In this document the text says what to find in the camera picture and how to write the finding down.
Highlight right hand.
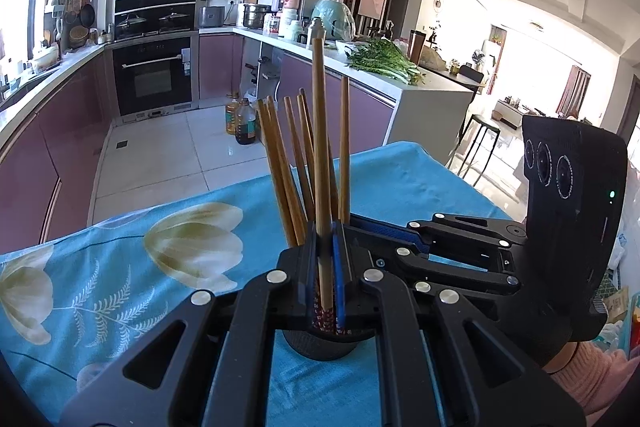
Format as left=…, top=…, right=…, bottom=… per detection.
left=542, top=341, right=580, bottom=374

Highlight dark soy sauce bottle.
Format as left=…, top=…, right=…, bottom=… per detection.
left=235, top=98, right=256, bottom=145

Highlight bamboo chopstick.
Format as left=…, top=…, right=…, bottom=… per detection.
left=338, top=76, right=350, bottom=225
left=328, top=142, right=340, bottom=221
left=266, top=96, right=307, bottom=246
left=296, top=88, right=314, bottom=192
left=257, top=100, right=297, bottom=247
left=283, top=96, right=314, bottom=221
left=311, top=38, right=333, bottom=311

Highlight black built-in oven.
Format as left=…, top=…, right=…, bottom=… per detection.
left=111, top=0, right=198, bottom=124

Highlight green leafy vegetables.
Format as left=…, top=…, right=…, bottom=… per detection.
left=346, top=38, right=422, bottom=86

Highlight steel stock pot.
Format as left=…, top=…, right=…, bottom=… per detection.
left=242, top=3, right=271, bottom=29

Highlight pink sleeve forearm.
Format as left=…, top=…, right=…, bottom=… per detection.
left=549, top=341, right=639, bottom=426

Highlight black camera box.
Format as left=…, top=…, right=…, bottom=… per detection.
left=522, top=116, right=628, bottom=341

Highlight black stool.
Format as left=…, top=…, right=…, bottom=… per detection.
left=447, top=114, right=501, bottom=186

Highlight blue floral tablecloth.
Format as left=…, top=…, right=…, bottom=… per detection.
left=1, top=142, right=510, bottom=426

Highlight black mesh cup holder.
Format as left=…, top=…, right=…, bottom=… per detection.
left=279, top=301, right=378, bottom=361

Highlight cooking oil bottle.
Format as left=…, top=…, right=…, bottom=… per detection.
left=224, top=91, right=241, bottom=135

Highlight mint green appliance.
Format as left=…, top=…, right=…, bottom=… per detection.
left=311, top=0, right=356, bottom=42

